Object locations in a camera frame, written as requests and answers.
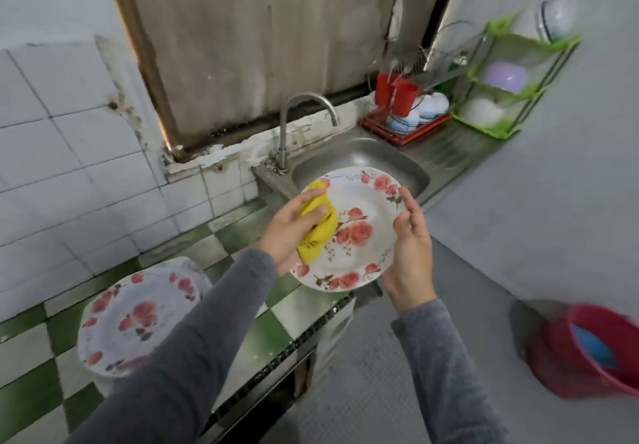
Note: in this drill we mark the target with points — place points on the person's left hand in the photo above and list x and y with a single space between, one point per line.
288 234

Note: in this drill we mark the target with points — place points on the red plastic bucket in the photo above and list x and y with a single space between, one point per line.
554 374

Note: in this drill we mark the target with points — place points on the person's right hand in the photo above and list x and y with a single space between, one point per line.
411 254

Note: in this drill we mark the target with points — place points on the stainless steel sink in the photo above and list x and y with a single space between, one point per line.
449 164

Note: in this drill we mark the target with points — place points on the white plastic bowl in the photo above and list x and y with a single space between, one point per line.
524 25

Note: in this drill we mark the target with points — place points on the blue plastic scoop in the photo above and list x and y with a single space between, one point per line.
596 347

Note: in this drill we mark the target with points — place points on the cream plastic bowl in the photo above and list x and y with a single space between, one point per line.
482 112

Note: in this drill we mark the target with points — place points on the person's right forearm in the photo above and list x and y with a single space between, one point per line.
449 379

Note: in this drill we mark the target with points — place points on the white hanging cloth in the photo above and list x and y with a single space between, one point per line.
399 0

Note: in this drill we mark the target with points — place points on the metal faucet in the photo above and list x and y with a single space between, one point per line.
283 134

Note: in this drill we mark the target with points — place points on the green plastic shelf rack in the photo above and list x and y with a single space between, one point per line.
519 45

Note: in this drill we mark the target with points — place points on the purple plastic bowl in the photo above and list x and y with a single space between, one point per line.
505 77

